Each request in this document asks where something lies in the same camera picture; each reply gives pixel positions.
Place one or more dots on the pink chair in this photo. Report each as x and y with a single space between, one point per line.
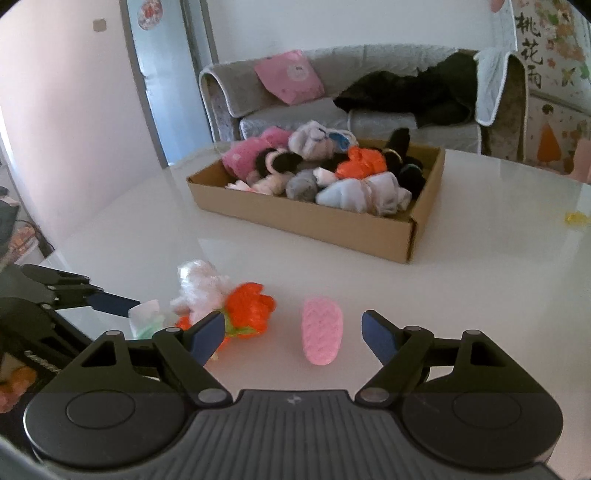
582 161

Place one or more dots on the pile of socks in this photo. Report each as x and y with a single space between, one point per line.
355 166

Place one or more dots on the grey quilted sofa cover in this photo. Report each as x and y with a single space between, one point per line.
369 60

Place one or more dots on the grey door frame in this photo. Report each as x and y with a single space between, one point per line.
136 46

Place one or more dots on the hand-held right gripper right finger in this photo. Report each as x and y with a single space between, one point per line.
378 337

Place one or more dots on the black sock with blue band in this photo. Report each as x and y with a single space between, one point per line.
415 182

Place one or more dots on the white fluffy sock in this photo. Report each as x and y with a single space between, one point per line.
203 286

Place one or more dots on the pink dotted sock bundle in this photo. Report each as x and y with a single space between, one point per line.
240 157

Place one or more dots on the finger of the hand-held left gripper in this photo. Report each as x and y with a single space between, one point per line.
55 277
113 303

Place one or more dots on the cardboard box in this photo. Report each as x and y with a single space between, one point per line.
300 221

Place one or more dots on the pink knit sock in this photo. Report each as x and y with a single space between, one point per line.
323 332

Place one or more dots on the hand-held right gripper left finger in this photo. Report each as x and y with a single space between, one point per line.
207 337

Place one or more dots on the pink cushion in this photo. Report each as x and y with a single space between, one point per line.
291 76

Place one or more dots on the black clothes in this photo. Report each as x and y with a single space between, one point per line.
415 92

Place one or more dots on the grey door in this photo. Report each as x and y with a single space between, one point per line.
166 69

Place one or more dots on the dark furniture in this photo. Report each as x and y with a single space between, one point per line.
7 226

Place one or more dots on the floral wall poster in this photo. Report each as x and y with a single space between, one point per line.
554 115

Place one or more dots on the person's left hand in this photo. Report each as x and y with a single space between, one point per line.
16 387

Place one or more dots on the lavender sock bundle with band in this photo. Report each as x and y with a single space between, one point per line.
369 194

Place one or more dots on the small yellow object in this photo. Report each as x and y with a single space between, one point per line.
577 218

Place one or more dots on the white desktop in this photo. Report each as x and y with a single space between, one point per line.
485 277

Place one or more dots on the light green sock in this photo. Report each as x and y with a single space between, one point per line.
147 318

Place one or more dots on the orange sock bundle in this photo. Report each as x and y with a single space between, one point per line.
249 309

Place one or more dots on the red round door sticker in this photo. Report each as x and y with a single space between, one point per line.
150 13

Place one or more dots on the wall light switch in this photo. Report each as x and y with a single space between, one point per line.
99 25

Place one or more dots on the grey sofa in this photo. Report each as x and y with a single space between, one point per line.
510 106

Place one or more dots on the white quilted armrest cover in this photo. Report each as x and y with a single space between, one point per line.
491 83

